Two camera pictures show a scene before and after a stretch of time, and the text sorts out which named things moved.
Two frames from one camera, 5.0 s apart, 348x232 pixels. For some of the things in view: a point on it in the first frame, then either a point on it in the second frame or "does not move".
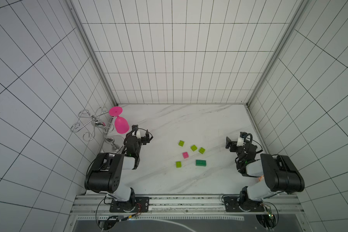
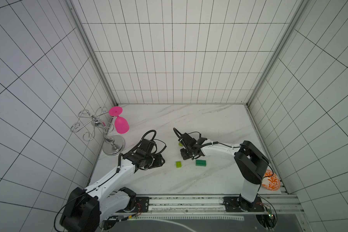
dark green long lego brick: x=200 y=163 does not move
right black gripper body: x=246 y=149 → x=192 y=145
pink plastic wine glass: x=122 y=126 does not move
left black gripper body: x=143 y=141 → x=149 y=158
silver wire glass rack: x=113 y=144 does not move
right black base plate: x=231 y=204 does not move
